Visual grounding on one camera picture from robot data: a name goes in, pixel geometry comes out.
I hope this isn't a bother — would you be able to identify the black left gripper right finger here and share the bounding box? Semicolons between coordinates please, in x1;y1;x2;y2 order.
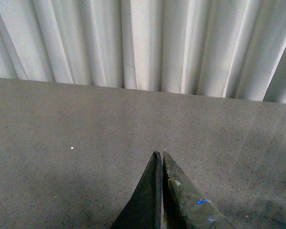
162;151;229;229

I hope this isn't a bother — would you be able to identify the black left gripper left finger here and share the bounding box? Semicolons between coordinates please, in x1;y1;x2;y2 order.
111;151;163;229

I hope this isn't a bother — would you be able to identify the white pleated curtain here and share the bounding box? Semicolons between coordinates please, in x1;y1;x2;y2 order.
0;0;286;104

